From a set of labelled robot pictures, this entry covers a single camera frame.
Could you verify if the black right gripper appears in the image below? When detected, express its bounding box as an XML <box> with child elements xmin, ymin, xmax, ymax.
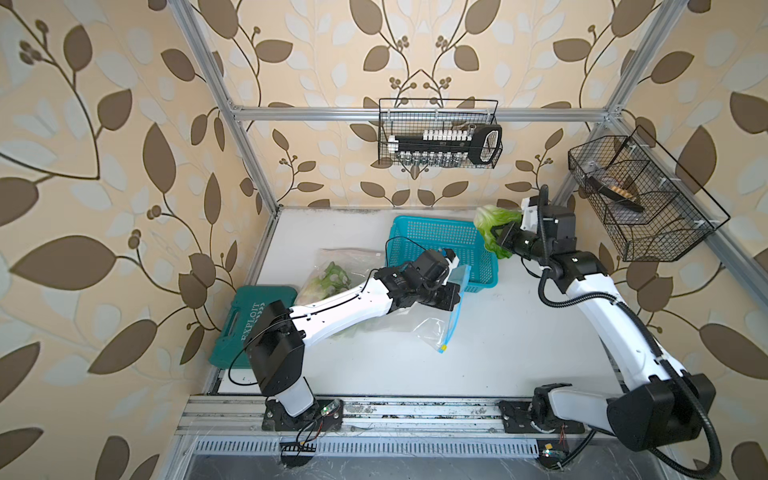
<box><xmin>491</xmin><ymin>221</ymin><xmax>551</xmax><ymax>266</ymax></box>

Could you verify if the clear blue-zip zipper bag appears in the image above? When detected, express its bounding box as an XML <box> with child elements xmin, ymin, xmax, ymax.
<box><xmin>335</xmin><ymin>263</ymin><xmax>473</xmax><ymax>354</ymax></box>

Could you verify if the small chinese cabbage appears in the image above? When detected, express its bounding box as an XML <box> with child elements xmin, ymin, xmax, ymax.
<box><xmin>473</xmin><ymin>205</ymin><xmax>522</xmax><ymax>260</ymax></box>

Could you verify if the pink dotted zipper bag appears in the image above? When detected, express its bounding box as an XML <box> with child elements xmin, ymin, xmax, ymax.
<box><xmin>295</xmin><ymin>248</ymin><xmax>385</xmax><ymax>305</ymax></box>

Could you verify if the large chinese cabbage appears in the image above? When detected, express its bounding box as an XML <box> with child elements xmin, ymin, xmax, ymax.
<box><xmin>302</xmin><ymin>262</ymin><xmax>351</xmax><ymax>303</ymax></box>

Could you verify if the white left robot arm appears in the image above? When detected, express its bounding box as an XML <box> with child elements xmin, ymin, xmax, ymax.
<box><xmin>241</xmin><ymin>249</ymin><xmax>471</xmax><ymax>419</ymax></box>

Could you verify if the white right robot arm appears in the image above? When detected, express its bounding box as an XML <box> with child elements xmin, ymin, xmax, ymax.
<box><xmin>491</xmin><ymin>205</ymin><xmax>717</xmax><ymax>451</ymax></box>

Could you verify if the teal perforated plastic basket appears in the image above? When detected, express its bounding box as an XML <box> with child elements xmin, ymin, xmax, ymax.
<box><xmin>385</xmin><ymin>215</ymin><xmax>500</xmax><ymax>294</ymax></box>

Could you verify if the dark tool in basket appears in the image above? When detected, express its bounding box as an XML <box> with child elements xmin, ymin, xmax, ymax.
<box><xmin>587</xmin><ymin>176</ymin><xmax>645</xmax><ymax>213</ymax></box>

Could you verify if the black socket wrench set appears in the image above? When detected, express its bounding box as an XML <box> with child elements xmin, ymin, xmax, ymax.
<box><xmin>382</xmin><ymin>124</ymin><xmax>503</xmax><ymax>168</ymax></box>

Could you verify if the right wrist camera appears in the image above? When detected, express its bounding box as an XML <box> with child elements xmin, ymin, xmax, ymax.
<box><xmin>521</xmin><ymin>196</ymin><xmax>576</xmax><ymax>240</ymax></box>

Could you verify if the black wire basket right wall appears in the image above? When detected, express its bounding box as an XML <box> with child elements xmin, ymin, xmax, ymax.
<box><xmin>568</xmin><ymin>125</ymin><xmax>731</xmax><ymax>262</ymax></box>

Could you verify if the black wire basket wall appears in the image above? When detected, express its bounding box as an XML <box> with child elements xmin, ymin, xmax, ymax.
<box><xmin>377</xmin><ymin>97</ymin><xmax>503</xmax><ymax>169</ymax></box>
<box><xmin>568</xmin><ymin>125</ymin><xmax>731</xmax><ymax>262</ymax></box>

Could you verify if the black wire basket back wall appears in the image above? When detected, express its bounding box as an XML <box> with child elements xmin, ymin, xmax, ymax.
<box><xmin>377</xmin><ymin>97</ymin><xmax>503</xmax><ymax>169</ymax></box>

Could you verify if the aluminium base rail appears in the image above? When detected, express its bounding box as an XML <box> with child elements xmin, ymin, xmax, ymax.
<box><xmin>177</xmin><ymin>396</ymin><xmax>588</xmax><ymax>460</ymax></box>

